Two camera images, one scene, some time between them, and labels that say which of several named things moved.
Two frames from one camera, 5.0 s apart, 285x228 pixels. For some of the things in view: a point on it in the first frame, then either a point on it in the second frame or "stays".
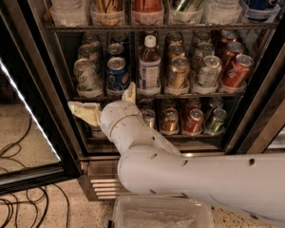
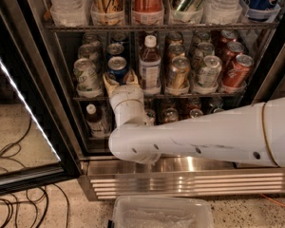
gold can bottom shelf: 170,122 stays
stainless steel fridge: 213,65 stays
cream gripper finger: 129,94 → 131,78
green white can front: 86,76 stays
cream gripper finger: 89,112 → 109,83
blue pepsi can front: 118,77 stays
